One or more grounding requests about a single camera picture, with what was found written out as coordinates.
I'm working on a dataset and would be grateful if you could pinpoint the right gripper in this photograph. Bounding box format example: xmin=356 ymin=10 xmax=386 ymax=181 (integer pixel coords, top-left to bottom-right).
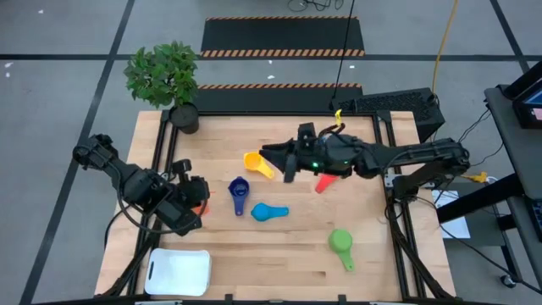
xmin=258 ymin=133 xmax=366 ymax=184

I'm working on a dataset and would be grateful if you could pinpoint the orange measuring cup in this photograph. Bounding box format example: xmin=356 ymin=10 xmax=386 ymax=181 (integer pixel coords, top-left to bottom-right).
xmin=191 ymin=190 xmax=215 ymax=217

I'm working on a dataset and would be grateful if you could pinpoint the yellow measuring cup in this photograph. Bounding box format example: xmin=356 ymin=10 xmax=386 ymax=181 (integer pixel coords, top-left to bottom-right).
xmin=243 ymin=151 xmax=276 ymax=180

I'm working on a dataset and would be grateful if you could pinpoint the dark purple measuring cup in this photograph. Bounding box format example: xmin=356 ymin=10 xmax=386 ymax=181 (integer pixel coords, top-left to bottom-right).
xmin=227 ymin=175 xmax=251 ymax=217

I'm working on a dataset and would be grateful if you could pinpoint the red measuring cup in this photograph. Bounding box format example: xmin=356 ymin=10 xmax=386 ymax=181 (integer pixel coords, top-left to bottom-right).
xmin=314 ymin=172 xmax=340 ymax=195

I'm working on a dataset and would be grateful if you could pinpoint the teal measuring cup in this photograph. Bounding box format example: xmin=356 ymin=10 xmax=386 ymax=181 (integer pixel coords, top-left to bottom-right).
xmin=250 ymin=202 xmax=290 ymax=223

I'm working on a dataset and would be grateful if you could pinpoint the white plastic basket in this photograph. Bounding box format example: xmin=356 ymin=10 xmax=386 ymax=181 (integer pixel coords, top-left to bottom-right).
xmin=144 ymin=247 xmax=213 ymax=297

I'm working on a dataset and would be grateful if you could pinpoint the green measuring cup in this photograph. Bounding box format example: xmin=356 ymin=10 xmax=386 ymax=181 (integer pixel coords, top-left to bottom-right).
xmin=328 ymin=229 xmax=356 ymax=273

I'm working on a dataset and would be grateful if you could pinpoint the narrow black hazard-striped mat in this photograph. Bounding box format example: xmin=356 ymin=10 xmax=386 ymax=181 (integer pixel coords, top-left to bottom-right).
xmin=192 ymin=82 xmax=364 ymax=114

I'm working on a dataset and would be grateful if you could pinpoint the black plant pot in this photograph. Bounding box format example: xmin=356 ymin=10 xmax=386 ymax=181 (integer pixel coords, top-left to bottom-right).
xmin=168 ymin=103 xmax=201 ymax=136

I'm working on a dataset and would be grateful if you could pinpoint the green leafy plant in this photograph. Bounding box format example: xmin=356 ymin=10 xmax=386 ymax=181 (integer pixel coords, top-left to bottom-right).
xmin=123 ymin=40 xmax=200 ymax=109

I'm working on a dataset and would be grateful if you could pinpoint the wide black hazard-striped mat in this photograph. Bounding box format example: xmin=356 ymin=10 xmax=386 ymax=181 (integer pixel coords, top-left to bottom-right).
xmin=200 ymin=15 xmax=366 ymax=58

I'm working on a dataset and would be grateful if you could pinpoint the white paper sheet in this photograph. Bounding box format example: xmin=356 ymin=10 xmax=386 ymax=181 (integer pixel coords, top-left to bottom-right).
xmin=431 ymin=189 xmax=472 ymax=241

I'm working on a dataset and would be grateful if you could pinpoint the black side desk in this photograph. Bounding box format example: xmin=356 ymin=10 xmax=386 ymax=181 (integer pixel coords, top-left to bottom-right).
xmin=435 ymin=58 xmax=542 ymax=293

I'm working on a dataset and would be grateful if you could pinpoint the black laptop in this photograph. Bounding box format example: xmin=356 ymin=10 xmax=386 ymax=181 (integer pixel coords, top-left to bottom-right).
xmin=503 ymin=60 xmax=542 ymax=130

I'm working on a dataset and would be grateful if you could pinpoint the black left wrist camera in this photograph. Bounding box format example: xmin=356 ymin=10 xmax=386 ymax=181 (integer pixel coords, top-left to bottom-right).
xmin=171 ymin=158 xmax=192 ymax=177

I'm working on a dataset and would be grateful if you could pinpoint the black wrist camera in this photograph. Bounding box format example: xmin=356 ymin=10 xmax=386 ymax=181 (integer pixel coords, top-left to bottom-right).
xmin=297 ymin=122 xmax=318 ymax=146
xmin=171 ymin=158 xmax=192 ymax=177

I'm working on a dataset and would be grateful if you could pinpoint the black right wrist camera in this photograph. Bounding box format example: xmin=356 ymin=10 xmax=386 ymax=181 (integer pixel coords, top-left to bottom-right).
xmin=297 ymin=122 xmax=318 ymax=146

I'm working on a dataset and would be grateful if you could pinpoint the black metal rig frame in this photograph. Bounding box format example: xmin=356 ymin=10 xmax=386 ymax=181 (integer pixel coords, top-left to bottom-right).
xmin=95 ymin=108 xmax=458 ymax=302

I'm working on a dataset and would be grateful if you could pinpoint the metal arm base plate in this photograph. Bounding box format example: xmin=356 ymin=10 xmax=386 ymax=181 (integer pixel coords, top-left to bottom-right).
xmin=383 ymin=169 xmax=418 ymax=190

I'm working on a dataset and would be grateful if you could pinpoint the black hanging cable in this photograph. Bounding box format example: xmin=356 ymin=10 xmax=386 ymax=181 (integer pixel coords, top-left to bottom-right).
xmin=329 ymin=0 xmax=357 ymax=105

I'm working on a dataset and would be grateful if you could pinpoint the yellow power cable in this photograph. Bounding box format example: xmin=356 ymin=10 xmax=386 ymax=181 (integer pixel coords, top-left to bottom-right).
xmin=429 ymin=0 xmax=489 ymax=185

